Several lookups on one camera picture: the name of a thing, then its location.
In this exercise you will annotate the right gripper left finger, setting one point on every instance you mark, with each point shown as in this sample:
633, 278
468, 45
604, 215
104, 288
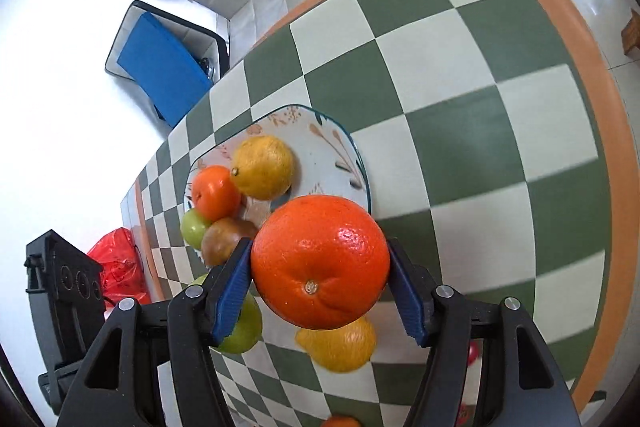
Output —
117, 384

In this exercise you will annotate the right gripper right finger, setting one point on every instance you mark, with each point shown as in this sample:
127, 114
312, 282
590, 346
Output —
520, 382

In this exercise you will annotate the red cherry tomato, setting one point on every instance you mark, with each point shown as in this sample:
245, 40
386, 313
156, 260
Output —
463, 415
474, 352

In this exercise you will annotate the green apple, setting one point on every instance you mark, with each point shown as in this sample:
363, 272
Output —
247, 330
193, 228

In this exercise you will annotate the yellow lemon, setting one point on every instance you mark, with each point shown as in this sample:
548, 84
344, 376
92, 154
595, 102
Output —
340, 350

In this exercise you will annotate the dark orange tangerine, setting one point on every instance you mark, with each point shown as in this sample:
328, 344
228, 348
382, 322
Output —
341, 421

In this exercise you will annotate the large orange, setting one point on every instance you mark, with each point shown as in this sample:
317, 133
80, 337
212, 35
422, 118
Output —
320, 262

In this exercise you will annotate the red plastic bag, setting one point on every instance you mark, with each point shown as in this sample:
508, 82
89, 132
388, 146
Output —
122, 275

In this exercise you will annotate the green apple on plate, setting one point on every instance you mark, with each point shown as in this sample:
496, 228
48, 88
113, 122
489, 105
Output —
193, 228

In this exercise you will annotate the brown pear on plate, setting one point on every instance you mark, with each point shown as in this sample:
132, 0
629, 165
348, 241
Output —
221, 238

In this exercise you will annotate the orange on plate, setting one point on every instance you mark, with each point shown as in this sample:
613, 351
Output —
214, 194

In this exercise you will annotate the yellow citrus on plate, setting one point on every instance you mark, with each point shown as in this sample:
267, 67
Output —
262, 167

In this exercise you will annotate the blue folded mat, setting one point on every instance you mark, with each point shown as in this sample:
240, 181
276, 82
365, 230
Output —
164, 68

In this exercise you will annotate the floral oval plate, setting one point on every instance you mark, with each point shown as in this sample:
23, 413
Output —
326, 160

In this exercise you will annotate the small wooden stool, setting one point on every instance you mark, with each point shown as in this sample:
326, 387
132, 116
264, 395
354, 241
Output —
631, 33

